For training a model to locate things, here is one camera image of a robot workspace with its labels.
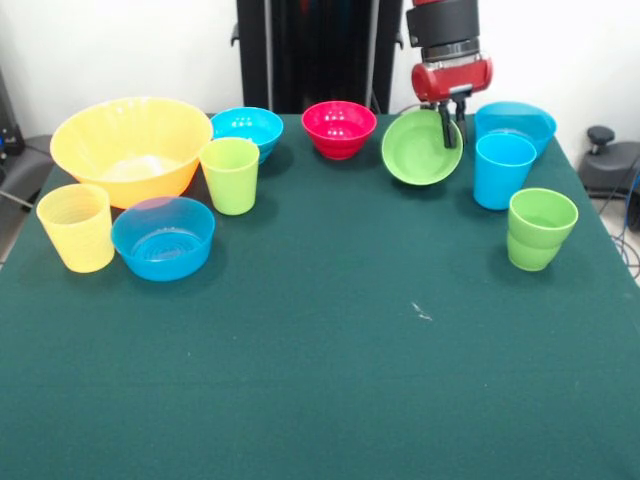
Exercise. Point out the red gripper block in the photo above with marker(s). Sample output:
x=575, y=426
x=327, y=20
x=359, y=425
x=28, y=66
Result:
x=450, y=77

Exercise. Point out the green plastic bowl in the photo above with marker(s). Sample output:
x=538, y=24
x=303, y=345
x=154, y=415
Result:
x=415, y=150

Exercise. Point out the blue plastic bowl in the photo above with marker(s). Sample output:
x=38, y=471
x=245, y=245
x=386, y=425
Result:
x=165, y=260
x=515, y=117

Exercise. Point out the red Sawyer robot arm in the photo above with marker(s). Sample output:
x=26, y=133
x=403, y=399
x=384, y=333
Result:
x=442, y=22

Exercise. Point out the blue plastic cup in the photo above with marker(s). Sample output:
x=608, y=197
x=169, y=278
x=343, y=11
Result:
x=500, y=180

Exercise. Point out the pink plastic bowl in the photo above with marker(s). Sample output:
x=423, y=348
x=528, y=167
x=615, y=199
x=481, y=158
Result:
x=340, y=135

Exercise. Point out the black knobbed floor stand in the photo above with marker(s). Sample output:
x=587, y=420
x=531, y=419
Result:
x=605, y=165

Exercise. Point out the cyan plastic bowl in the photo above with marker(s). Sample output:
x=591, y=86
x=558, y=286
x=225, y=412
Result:
x=240, y=125

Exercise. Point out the light green plastic cup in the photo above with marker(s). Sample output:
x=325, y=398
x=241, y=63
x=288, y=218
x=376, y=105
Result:
x=230, y=185

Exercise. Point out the dark green tablecloth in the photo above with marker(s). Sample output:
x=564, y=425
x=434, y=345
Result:
x=320, y=390

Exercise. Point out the large orange plastic bowl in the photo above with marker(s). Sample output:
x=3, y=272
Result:
x=100, y=140

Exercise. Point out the yellow plastic cup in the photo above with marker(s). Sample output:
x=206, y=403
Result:
x=75, y=235

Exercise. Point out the grey floor stand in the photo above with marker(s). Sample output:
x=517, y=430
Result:
x=25, y=170

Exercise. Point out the black equipment box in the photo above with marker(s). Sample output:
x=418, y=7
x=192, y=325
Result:
x=7, y=125

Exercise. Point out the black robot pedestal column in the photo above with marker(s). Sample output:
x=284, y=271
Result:
x=310, y=50

